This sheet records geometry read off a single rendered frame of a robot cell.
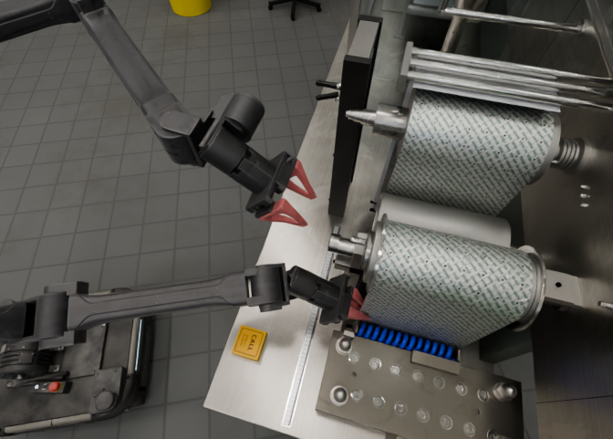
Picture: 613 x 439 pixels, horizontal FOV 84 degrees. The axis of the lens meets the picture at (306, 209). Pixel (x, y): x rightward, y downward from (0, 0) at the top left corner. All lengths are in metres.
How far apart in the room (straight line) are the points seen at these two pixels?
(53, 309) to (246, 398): 0.46
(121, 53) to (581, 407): 0.91
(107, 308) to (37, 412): 1.22
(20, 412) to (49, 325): 1.20
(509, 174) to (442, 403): 0.47
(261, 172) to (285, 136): 2.03
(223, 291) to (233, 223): 1.51
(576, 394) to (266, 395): 0.60
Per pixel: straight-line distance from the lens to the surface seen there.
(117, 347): 1.81
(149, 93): 0.62
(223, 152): 0.52
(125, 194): 2.51
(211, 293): 0.66
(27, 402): 1.94
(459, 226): 0.74
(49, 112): 3.36
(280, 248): 1.03
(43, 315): 0.77
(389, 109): 0.71
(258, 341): 0.92
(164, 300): 0.68
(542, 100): 0.70
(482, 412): 0.87
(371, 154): 1.25
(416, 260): 0.59
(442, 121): 0.66
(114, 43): 0.75
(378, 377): 0.81
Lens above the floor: 1.82
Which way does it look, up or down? 58 degrees down
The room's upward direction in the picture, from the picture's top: straight up
